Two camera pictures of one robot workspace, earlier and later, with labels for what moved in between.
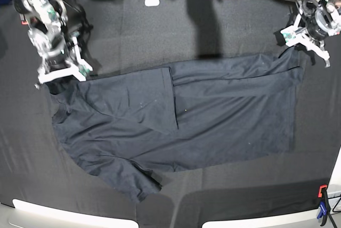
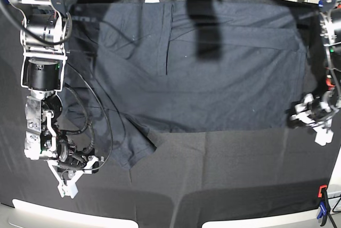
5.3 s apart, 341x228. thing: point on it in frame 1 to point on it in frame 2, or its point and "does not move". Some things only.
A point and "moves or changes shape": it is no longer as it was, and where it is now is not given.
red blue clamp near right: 324,205 does not move
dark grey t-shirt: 122,127 moves or changes shape
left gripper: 58,49 to 70,158
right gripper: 319,25 to 319,111
